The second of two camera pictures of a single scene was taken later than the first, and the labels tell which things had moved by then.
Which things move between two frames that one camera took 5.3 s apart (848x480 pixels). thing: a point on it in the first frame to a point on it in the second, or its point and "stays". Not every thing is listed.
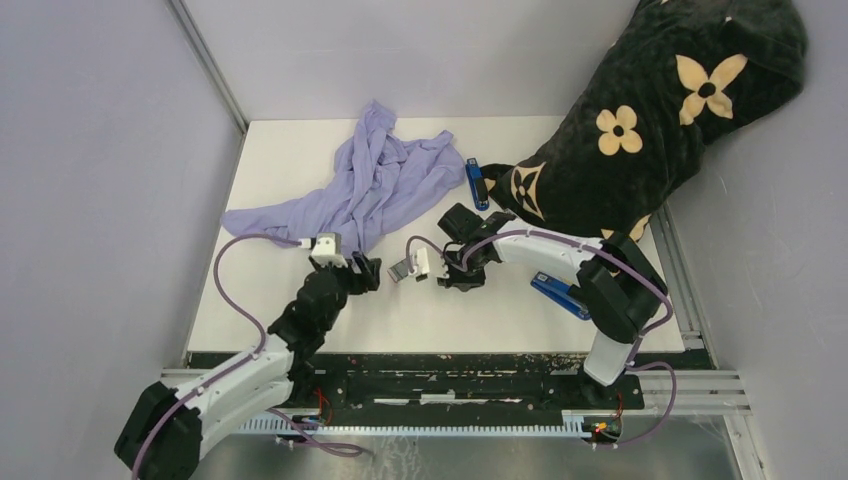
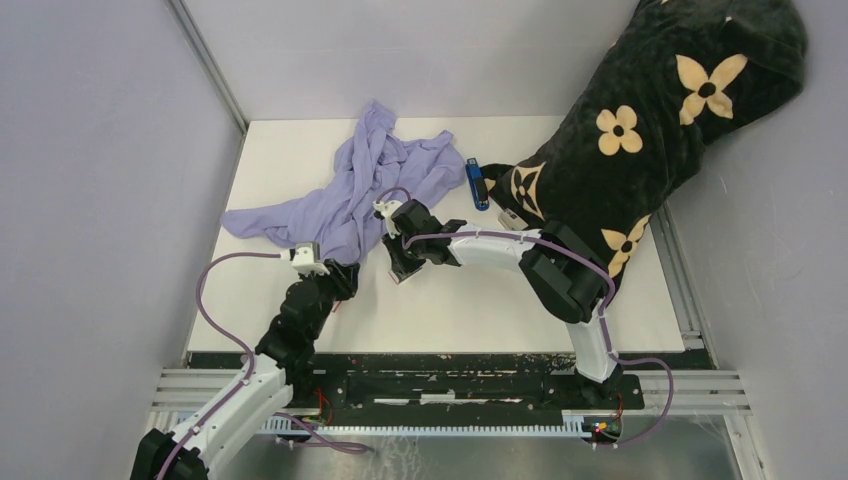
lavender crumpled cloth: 385,177 stays
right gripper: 452,280 to 392,246
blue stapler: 477,183 stays
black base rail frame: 457,382 stays
